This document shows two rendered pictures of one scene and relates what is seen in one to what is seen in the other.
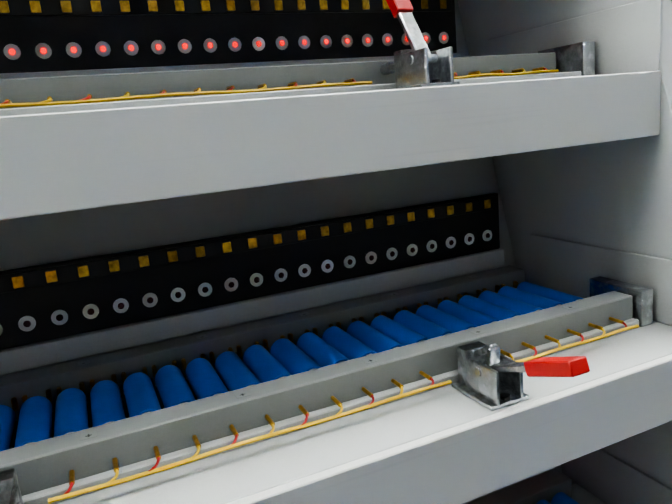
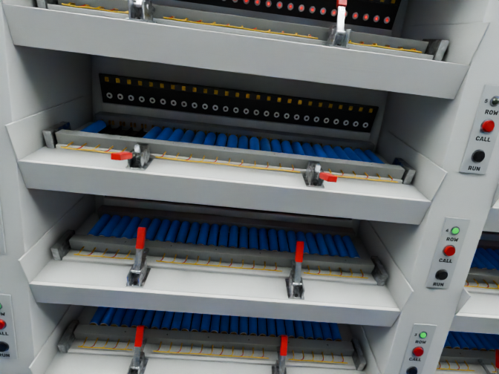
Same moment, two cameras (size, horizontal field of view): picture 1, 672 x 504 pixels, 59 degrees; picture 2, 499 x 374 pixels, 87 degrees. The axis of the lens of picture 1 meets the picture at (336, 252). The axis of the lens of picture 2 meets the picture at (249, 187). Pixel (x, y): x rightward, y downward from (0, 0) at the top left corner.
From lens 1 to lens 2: 13 cm
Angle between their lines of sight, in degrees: 25
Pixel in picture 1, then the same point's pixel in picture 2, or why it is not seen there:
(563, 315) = (364, 165)
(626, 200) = (427, 127)
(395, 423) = (270, 177)
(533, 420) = (321, 196)
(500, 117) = (363, 69)
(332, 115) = (282, 50)
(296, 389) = (242, 153)
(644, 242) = (425, 148)
